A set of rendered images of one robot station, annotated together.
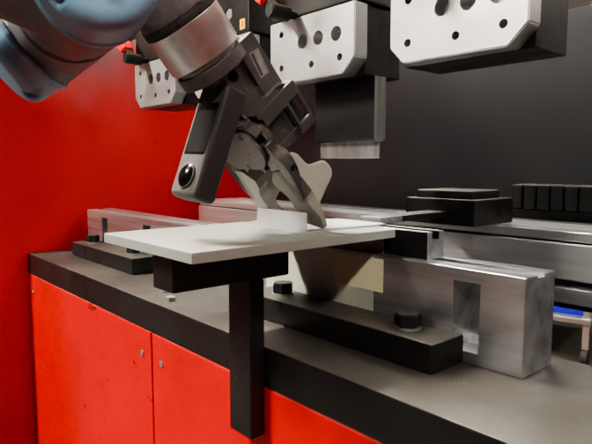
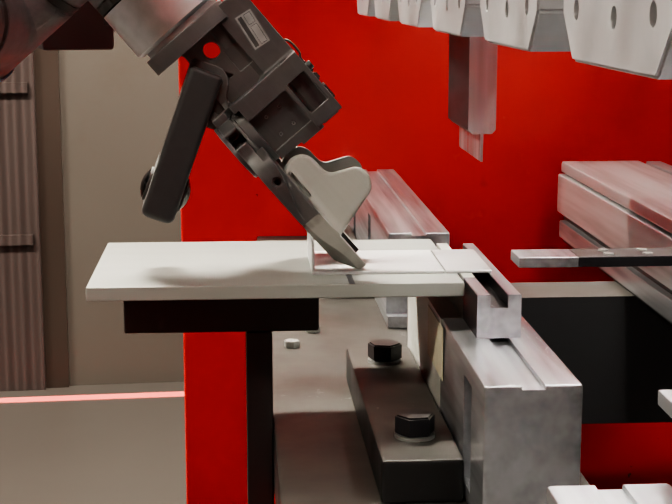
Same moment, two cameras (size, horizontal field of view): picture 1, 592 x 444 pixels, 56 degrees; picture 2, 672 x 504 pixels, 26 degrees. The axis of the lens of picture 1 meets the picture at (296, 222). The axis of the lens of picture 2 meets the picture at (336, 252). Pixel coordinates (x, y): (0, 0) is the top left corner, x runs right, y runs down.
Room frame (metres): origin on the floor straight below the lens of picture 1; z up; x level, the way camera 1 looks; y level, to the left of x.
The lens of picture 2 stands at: (-0.22, -0.64, 1.20)
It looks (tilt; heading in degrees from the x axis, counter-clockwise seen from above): 10 degrees down; 37
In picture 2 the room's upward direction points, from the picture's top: straight up
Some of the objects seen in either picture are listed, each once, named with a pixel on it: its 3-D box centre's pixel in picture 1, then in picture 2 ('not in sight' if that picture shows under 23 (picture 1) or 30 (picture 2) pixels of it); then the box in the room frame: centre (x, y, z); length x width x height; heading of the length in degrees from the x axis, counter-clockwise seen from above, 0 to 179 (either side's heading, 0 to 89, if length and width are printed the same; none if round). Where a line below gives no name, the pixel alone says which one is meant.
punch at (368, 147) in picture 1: (349, 120); (471, 90); (0.70, -0.07, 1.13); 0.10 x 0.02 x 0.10; 41
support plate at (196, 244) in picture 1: (254, 235); (273, 267); (0.61, 0.05, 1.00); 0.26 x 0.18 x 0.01; 131
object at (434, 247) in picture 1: (366, 236); (475, 286); (0.68, -0.09, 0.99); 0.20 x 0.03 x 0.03; 41
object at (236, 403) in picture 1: (225, 343); (223, 412); (0.58, 0.08, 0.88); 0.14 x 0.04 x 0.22; 131
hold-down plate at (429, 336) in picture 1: (337, 321); (397, 414); (0.64, -0.05, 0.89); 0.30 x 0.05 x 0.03; 41
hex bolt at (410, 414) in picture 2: (407, 320); (414, 424); (0.56, -0.11, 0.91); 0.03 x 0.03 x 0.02
